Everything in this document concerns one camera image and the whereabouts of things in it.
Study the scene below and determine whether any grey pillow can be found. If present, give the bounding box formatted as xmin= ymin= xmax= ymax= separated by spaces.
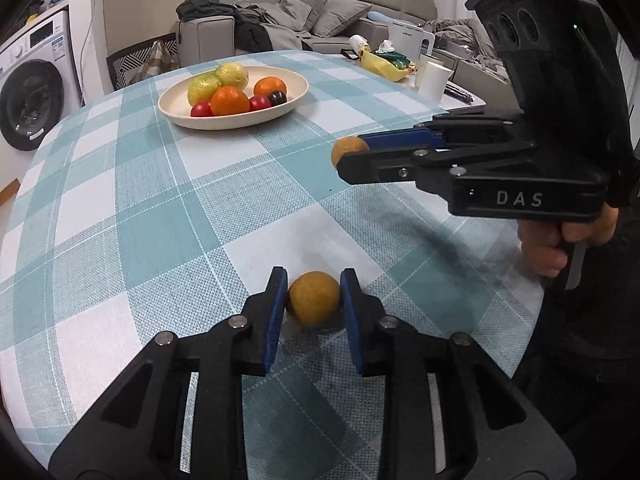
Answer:
xmin=312 ymin=0 xmax=373 ymax=38
xmin=277 ymin=0 xmax=333 ymax=31

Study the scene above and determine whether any green snack bag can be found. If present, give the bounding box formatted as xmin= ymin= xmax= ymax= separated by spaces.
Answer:
xmin=385 ymin=52 xmax=416 ymax=72

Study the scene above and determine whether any small orange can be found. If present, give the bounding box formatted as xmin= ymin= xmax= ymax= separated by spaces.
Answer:
xmin=253 ymin=76 xmax=288 ymax=99

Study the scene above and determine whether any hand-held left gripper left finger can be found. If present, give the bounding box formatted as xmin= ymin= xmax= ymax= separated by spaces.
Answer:
xmin=48 ymin=266 xmax=289 ymax=480

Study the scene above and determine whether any brown longan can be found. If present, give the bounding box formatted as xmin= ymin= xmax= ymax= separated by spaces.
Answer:
xmin=287 ymin=271 xmax=342 ymax=328
xmin=331 ymin=136 xmax=370 ymax=168

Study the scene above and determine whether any yellow bag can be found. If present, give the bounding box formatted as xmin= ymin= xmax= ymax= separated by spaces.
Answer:
xmin=361 ymin=50 xmax=416 ymax=83

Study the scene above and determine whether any black patterned chair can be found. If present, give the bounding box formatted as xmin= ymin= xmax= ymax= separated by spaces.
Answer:
xmin=106 ymin=34 xmax=181 ymax=92

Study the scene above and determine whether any white cup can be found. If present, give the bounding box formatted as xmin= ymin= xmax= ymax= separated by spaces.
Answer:
xmin=419 ymin=62 xmax=453 ymax=98
xmin=415 ymin=54 xmax=443 ymax=91

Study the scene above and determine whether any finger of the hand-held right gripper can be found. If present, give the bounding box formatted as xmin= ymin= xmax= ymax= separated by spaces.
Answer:
xmin=357 ymin=111 xmax=526 ymax=153
xmin=336 ymin=140 xmax=531 ymax=193

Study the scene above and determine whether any grey sofa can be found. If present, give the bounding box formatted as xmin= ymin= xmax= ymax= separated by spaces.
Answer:
xmin=176 ymin=0 xmax=438 ymax=68

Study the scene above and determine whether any plaid cloth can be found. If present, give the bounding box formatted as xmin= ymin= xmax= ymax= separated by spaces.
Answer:
xmin=129 ymin=40 xmax=180 ymax=86

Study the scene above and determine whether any white appliance with handle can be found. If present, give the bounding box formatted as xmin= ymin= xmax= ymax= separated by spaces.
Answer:
xmin=389 ymin=20 xmax=436 ymax=58

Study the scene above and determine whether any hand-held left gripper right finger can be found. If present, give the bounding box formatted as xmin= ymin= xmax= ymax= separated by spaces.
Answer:
xmin=339 ymin=268 xmax=576 ymax=480

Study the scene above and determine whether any grey clothes pile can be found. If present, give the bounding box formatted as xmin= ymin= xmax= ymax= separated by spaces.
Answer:
xmin=260 ymin=2 xmax=313 ymax=51

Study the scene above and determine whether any white washing machine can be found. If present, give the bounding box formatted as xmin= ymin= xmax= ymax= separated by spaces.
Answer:
xmin=0 ymin=7 xmax=83 ymax=152

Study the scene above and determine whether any large orange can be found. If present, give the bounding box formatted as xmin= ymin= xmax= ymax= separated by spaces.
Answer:
xmin=210 ymin=86 xmax=251 ymax=117

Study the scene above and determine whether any person's right hand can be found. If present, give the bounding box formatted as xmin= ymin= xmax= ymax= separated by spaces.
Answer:
xmin=516 ymin=205 xmax=618 ymax=278

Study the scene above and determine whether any person's right forearm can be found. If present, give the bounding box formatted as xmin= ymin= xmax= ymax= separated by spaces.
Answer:
xmin=512 ymin=240 xmax=640 ymax=436

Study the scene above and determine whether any dark remote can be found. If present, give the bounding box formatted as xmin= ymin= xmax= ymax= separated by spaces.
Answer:
xmin=442 ymin=82 xmax=473 ymax=103

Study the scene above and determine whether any dark clothes pile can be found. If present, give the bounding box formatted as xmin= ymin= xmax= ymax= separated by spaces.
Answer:
xmin=176 ymin=0 xmax=273 ymax=53

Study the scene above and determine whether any large green guava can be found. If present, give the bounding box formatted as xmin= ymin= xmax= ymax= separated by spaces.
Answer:
xmin=187 ymin=74 xmax=223 ymax=107

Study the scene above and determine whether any cream round plate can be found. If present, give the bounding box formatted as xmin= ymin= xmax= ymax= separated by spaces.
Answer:
xmin=157 ymin=65 xmax=309 ymax=131

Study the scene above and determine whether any grey blanket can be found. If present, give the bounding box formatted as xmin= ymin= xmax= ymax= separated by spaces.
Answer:
xmin=425 ymin=17 xmax=511 ymax=81

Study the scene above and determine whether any yellow green guava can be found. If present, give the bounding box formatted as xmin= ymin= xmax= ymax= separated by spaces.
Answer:
xmin=215 ymin=62 xmax=250 ymax=88

